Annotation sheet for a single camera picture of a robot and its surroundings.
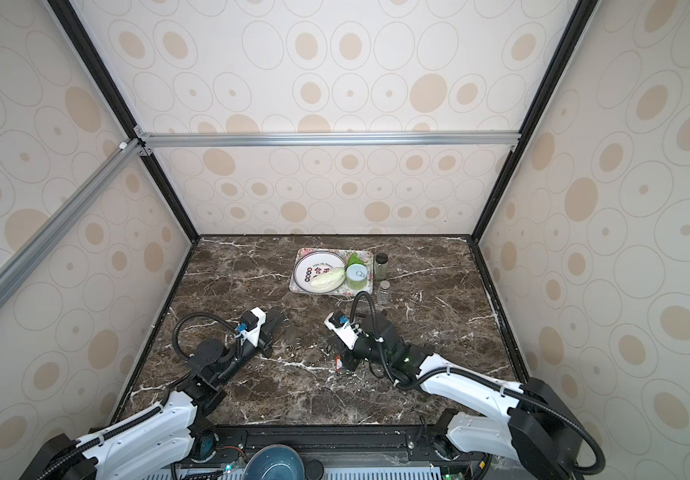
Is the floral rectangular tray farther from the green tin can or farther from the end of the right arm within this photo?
the end of the right arm

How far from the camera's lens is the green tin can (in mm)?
1023

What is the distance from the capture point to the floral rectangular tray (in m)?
1.04
